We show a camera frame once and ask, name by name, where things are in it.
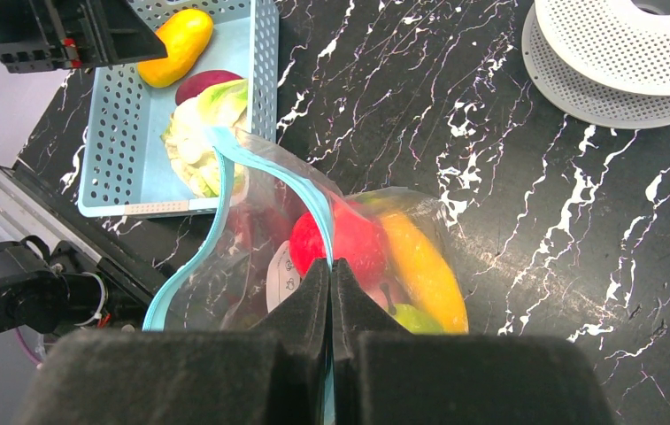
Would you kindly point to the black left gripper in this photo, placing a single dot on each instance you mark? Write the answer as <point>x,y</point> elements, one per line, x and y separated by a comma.
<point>42,36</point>

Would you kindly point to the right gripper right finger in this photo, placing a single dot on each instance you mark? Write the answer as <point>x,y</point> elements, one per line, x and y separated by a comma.
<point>383,374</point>

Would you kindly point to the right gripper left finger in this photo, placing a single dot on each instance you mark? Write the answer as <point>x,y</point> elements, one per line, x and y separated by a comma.
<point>273,373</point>

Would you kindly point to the green toy pear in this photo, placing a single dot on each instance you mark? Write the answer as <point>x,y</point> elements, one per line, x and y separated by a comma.
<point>415,320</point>

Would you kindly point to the red toy apple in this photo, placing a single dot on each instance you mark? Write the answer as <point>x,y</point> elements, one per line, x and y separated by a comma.
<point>358,240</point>

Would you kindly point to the light blue plastic basket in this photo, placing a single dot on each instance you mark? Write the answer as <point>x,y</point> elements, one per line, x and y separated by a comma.
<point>125,168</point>

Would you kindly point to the clear zip top bag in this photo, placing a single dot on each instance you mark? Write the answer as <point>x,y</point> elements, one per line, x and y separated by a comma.
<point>264,190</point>

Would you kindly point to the orange yellow toy mango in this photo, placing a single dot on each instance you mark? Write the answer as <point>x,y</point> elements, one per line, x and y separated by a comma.
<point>185,35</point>

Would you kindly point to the reddish toy sweet potato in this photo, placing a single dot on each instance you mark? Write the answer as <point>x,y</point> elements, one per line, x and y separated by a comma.
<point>197,83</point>

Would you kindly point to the green white toy cabbage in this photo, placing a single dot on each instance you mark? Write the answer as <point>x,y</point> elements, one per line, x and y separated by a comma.
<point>191,155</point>

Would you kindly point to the white perforated filament spool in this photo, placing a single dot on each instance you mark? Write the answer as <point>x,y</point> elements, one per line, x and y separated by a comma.
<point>603,62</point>

